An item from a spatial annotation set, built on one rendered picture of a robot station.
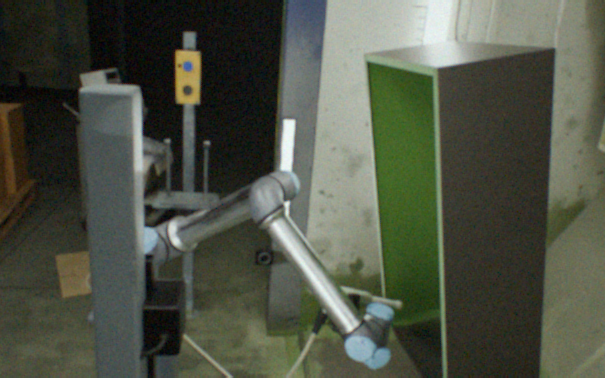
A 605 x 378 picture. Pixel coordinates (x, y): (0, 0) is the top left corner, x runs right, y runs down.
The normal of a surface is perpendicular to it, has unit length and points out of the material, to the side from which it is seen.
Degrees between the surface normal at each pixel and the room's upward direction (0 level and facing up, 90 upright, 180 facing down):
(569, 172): 90
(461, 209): 90
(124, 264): 90
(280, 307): 90
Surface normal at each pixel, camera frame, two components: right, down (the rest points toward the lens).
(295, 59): 0.09, 0.32
